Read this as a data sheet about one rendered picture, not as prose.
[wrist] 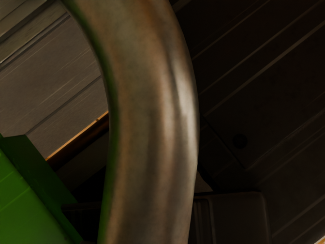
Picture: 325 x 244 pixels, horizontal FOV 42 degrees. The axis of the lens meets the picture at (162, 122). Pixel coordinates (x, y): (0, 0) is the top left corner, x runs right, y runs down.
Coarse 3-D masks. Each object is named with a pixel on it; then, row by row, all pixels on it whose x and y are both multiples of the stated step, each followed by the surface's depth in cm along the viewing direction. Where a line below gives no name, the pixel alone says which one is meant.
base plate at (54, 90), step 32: (64, 32) 55; (32, 64) 56; (64, 64) 61; (96, 64) 68; (0, 96) 58; (32, 96) 63; (64, 96) 70; (96, 96) 78; (0, 128) 65; (32, 128) 72; (64, 128) 80
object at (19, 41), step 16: (0, 0) 18; (16, 0) 18; (32, 0) 18; (48, 0) 18; (0, 16) 18; (16, 16) 18; (32, 16) 18; (48, 16) 18; (64, 16) 18; (0, 32) 18; (16, 32) 18; (32, 32) 18; (0, 48) 18; (16, 48) 18; (0, 64) 18
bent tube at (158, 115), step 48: (96, 0) 13; (144, 0) 13; (96, 48) 13; (144, 48) 13; (144, 96) 13; (192, 96) 13; (144, 144) 13; (192, 144) 13; (144, 192) 13; (192, 192) 14; (144, 240) 13
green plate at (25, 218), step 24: (0, 144) 16; (24, 144) 23; (0, 168) 16; (24, 168) 17; (48, 168) 24; (0, 192) 16; (24, 192) 16; (48, 192) 21; (0, 216) 16; (24, 216) 16; (48, 216) 16; (0, 240) 16; (24, 240) 16; (48, 240) 16; (72, 240) 16
